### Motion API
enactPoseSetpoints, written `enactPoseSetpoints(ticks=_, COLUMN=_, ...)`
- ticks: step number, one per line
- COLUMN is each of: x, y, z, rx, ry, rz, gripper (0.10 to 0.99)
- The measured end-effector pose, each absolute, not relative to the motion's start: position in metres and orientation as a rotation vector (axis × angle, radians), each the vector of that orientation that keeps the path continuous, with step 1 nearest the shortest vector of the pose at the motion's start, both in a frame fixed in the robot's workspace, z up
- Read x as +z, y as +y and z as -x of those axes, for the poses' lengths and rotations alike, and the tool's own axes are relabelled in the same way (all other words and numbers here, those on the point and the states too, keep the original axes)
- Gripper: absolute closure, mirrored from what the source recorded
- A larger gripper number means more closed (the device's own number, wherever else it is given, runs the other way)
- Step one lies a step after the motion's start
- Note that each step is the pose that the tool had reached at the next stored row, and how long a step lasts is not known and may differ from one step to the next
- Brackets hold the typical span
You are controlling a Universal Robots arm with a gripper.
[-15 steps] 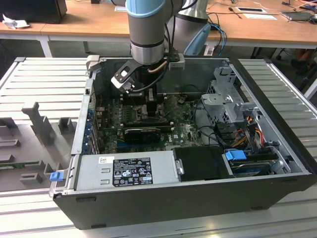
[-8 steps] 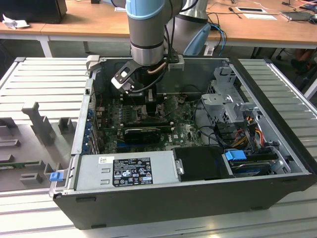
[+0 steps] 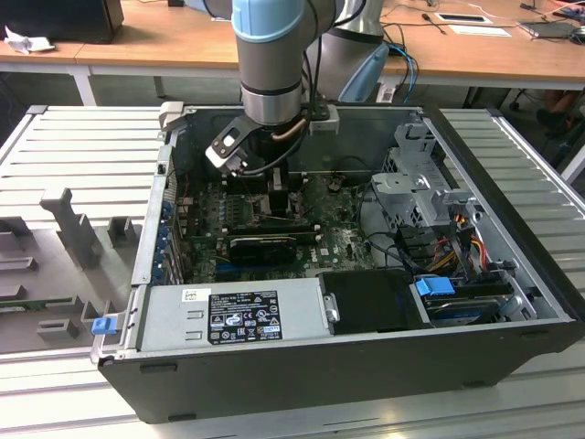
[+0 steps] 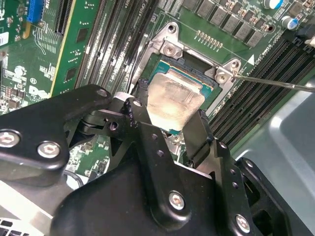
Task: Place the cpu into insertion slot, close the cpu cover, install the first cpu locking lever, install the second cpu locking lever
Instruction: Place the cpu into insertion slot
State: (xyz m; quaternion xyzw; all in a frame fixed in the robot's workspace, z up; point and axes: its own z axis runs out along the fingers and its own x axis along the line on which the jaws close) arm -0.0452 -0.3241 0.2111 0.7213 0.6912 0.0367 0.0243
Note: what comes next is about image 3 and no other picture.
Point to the black RAM slot bank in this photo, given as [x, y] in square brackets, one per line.
[297, 183]
[301, 231]

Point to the CPU socket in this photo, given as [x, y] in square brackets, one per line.
[258, 208]

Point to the round coin cell battery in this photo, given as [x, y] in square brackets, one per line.
[335, 185]

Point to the black graphics card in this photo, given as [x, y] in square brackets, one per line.
[260, 250]

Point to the green motherboard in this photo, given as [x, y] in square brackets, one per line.
[338, 238]

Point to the pale blue teach pendant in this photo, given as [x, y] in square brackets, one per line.
[365, 75]

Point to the silver metal drive cage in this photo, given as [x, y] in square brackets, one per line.
[402, 187]

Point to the wooden desk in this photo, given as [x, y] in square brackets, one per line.
[183, 41]
[45, 50]

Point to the black plastic shroud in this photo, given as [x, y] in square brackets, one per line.
[365, 302]

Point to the grey power supply unit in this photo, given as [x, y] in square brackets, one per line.
[169, 320]

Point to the blue disk carrier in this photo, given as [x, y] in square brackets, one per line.
[432, 287]

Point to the white framed tablet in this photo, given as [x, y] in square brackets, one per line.
[461, 18]

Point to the black open PC case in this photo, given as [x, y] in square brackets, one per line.
[274, 384]

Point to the white paper sheet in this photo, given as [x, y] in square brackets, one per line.
[480, 30]

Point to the hard disk drive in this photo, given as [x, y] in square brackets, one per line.
[457, 313]

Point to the blue case latch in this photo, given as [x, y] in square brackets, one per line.
[103, 327]

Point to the grey parts rack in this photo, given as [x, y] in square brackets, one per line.
[50, 256]

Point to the black box on desk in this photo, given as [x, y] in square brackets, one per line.
[59, 18]

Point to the crumpled white paper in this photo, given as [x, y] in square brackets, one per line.
[27, 43]

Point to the seated person legs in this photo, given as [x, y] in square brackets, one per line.
[555, 112]

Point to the green RAM stick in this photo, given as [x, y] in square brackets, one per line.
[36, 303]

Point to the grey notebook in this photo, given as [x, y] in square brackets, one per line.
[548, 29]

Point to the white wrist camera black plate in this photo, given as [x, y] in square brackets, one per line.
[224, 148]

